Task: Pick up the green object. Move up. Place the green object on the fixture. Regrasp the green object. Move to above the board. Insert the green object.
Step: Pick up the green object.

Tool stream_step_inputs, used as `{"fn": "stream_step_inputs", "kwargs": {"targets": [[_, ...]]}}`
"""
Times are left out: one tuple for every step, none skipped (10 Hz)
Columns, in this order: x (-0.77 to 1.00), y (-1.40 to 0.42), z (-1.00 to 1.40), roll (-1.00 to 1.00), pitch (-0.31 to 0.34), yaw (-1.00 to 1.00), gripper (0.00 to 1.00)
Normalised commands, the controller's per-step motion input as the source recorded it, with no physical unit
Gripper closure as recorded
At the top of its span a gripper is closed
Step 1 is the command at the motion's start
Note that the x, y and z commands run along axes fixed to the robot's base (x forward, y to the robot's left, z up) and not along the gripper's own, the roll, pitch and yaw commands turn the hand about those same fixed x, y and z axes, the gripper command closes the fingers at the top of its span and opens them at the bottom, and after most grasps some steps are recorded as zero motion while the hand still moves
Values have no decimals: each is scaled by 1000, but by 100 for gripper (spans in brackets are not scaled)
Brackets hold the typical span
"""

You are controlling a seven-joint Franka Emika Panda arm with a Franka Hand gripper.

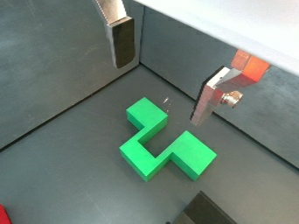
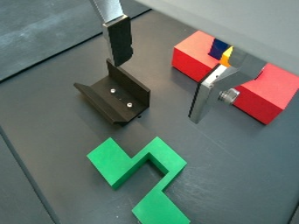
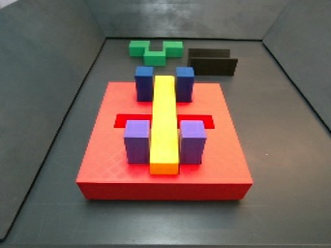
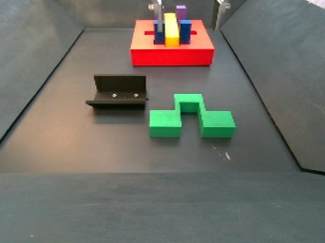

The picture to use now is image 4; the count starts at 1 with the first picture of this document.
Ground red base board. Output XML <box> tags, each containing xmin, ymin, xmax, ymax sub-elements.
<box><xmin>129</xmin><ymin>20</ymin><xmax>214</xmax><ymax>66</ymax></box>

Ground green bridge-shaped object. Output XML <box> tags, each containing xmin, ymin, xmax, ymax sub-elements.
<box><xmin>148</xmin><ymin>94</ymin><xmax>236</xmax><ymax>139</ymax></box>

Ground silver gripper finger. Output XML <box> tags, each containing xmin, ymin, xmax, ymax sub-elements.
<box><xmin>214</xmin><ymin>0</ymin><xmax>231</xmax><ymax>29</ymax></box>
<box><xmin>148</xmin><ymin>0</ymin><xmax>163</xmax><ymax>32</ymax></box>

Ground blue block right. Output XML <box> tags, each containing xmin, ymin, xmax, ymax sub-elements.
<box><xmin>153</xmin><ymin>20</ymin><xmax>164</xmax><ymax>45</ymax></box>

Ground purple block right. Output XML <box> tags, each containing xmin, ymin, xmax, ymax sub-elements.
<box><xmin>175</xmin><ymin>5</ymin><xmax>187</xmax><ymax>20</ymax></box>

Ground yellow long bar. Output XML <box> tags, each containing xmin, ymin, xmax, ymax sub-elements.
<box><xmin>163</xmin><ymin>13</ymin><xmax>179</xmax><ymax>47</ymax></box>

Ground black angle fixture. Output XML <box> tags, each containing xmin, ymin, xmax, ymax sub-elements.
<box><xmin>85</xmin><ymin>74</ymin><xmax>147</xmax><ymax>109</ymax></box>

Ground blue block left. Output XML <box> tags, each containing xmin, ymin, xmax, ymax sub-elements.
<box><xmin>179</xmin><ymin>20</ymin><xmax>191</xmax><ymax>45</ymax></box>

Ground blue block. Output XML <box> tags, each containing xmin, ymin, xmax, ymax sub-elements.
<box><xmin>153</xmin><ymin>20</ymin><xmax>164</xmax><ymax>45</ymax></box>
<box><xmin>179</xmin><ymin>20</ymin><xmax>191</xmax><ymax>45</ymax></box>

